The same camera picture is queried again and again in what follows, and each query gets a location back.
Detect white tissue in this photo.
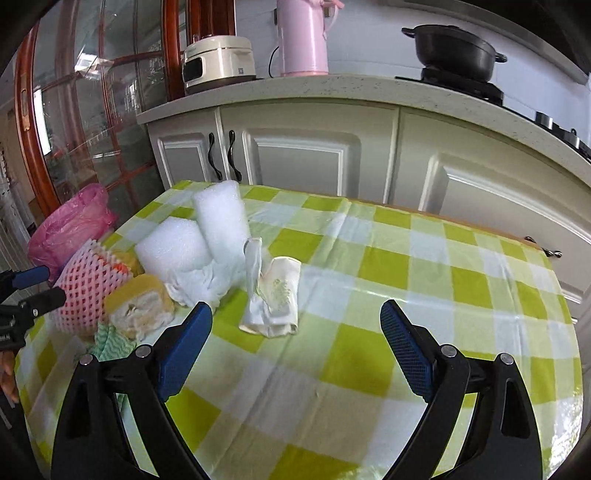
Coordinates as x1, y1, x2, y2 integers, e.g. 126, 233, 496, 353
164, 256, 245, 308

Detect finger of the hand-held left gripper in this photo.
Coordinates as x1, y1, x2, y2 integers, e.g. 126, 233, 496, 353
18, 286, 68, 319
0, 265, 51, 291

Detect white tissues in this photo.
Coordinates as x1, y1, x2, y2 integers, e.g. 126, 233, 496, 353
135, 218, 213, 282

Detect black cooking pot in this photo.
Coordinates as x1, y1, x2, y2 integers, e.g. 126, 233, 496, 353
401, 24, 508, 84

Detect cream rice cooker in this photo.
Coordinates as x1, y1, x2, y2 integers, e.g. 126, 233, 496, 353
180, 36, 257, 96

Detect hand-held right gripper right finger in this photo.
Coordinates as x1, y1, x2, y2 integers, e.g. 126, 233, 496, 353
379, 299, 543, 480

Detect narrow white cabinet door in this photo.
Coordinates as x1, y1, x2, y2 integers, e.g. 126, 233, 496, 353
148, 108, 222, 190

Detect green wavy cloth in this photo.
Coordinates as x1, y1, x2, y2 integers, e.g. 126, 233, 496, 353
88, 322, 137, 363

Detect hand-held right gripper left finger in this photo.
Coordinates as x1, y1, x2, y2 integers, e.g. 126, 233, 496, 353
51, 300, 214, 480

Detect trash bin with pink bag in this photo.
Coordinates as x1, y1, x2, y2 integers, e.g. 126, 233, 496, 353
28, 183, 116, 282

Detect tall white foam block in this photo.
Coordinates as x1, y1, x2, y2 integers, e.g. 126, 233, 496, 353
191, 180, 250, 264

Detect pink thermos flask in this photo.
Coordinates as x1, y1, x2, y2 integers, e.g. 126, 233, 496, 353
276, 0, 346, 77

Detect yellow orange scrap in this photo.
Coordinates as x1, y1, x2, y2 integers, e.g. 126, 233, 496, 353
99, 249, 144, 278

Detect wooden glass sliding door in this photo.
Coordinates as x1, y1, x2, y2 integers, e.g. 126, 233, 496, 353
14, 0, 236, 222

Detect black gas stove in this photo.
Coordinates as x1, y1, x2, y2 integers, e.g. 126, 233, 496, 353
394, 67, 591, 160

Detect person's left hand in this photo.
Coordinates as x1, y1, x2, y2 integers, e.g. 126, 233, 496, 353
0, 351, 20, 404

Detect black cabinet handle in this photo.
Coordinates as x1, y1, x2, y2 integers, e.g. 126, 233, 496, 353
228, 130, 243, 182
524, 235, 563, 258
207, 132, 222, 181

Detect clear plastic wrap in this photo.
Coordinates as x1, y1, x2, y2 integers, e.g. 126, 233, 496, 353
242, 236, 264, 296

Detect yellow fruit peel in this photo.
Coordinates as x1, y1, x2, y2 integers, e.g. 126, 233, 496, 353
104, 272, 176, 342

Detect green checkered tablecloth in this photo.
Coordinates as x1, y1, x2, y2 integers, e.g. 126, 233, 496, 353
14, 179, 585, 480

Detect cream paper bag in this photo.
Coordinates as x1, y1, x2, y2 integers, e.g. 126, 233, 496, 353
239, 256, 303, 339

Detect speckled kitchen countertop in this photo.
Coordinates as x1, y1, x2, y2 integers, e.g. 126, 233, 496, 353
136, 74, 591, 195

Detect pink foam fruit net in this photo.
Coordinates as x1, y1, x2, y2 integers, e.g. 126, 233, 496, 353
50, 239, 134, 335

